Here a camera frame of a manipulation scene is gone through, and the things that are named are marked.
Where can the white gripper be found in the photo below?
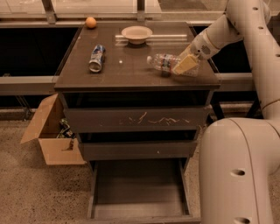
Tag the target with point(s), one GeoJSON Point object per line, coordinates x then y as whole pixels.
{"type": "Point", "coordinates": [202, 46]}

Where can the clear plastic water bottle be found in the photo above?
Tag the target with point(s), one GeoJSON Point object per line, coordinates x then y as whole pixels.
{"type": "Point", "coordinates": [163, 62]}

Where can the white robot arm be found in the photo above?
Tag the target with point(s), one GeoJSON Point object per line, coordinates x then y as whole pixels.
{"type": "Point", "coordinates": [237, 155]}

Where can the grey top drawer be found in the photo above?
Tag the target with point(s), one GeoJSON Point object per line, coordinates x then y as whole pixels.
{"type": "Point", "coordinates": [97, 120]}

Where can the grey drawer cabinet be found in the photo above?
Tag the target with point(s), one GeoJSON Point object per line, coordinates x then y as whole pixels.
{"type": "Point", "coordinates": [127, 81]}

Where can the grey middle drawer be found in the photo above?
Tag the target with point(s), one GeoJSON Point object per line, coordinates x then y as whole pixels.
{"type": "Point", "coordinates": [138, 150]}

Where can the grey open bottom drawer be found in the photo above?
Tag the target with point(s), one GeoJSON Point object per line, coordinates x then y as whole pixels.
{"type": "Point", "coordinates": [145, 191]}

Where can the white paper bowl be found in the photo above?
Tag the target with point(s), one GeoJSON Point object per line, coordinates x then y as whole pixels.
{"type": "Point", "coordinates": [136, 35]}

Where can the black rolling table stand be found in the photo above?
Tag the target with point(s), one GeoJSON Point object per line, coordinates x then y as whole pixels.
{"type": "Point", "coordinates": [226, 109]}

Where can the crushed blue soda can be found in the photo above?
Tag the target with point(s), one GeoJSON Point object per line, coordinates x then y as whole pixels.
{"type": "Point", "coordinates": [96, 59]}

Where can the orange fruit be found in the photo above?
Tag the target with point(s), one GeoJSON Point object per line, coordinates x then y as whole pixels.
{"type": "Point", "coordinates": [90, 23]}

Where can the cans inside cardboard box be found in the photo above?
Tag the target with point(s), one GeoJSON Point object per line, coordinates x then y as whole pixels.
{"type": "Point", "coordinates": [65, 129]}

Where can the open cardboard box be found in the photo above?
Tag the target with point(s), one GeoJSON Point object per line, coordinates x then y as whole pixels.
{"type": "Point", "coordinates": [45, 127]}

